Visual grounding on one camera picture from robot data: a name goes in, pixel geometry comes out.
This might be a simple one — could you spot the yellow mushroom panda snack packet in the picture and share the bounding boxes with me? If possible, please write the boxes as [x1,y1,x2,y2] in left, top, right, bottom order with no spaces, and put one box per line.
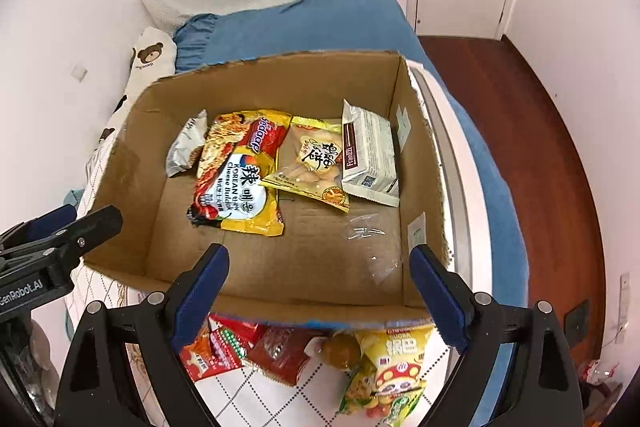
[355,324,434,395]

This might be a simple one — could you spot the yellow egg biscuit packet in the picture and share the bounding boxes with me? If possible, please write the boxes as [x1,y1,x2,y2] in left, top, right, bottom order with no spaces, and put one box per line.
[262,116,349,212]

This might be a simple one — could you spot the silver white snack packet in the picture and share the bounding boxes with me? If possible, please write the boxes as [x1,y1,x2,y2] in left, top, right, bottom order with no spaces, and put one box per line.
[165,109,207,178]

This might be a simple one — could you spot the green colourful candy packet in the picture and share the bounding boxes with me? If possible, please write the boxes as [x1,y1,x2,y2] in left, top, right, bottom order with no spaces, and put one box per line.
[338,355,426,426]

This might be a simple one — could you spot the small wall outlet plate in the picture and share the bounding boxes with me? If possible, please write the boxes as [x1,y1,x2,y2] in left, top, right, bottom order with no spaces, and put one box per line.
[70,64,88,82]

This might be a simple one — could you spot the black wall socket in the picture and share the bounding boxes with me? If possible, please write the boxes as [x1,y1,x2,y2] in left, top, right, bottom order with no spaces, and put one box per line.
[564,299,590,337]

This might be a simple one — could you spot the blue bed sheet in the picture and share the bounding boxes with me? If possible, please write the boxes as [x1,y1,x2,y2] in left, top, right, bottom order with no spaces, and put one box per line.
[62,0,531,427]

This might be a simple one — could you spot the open cardboard milk box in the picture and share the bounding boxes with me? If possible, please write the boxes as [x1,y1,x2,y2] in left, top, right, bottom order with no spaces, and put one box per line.
[85,52,447,329]

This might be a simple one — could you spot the dark red-brown snack packet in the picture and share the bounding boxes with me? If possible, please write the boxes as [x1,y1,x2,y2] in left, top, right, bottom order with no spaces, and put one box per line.
[246,326,324,387]

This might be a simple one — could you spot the jelly cup with yellow fruit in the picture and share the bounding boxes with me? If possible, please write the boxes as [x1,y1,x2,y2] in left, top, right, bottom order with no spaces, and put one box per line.
[319,333,361,371]

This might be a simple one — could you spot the white power strip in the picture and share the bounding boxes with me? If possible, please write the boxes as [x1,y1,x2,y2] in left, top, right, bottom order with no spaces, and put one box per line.
[617,272,630,331]

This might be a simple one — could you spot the yellow Korean noodle packet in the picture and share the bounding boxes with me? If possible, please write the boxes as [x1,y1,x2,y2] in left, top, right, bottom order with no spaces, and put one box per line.
[188,109,292,237]

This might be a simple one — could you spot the bear print pillow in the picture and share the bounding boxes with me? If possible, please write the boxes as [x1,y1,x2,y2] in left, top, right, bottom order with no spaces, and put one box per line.
[84,26,178,178]

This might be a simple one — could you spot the white wafer packet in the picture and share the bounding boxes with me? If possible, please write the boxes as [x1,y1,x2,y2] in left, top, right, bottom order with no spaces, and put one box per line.
[342,101,400,208]

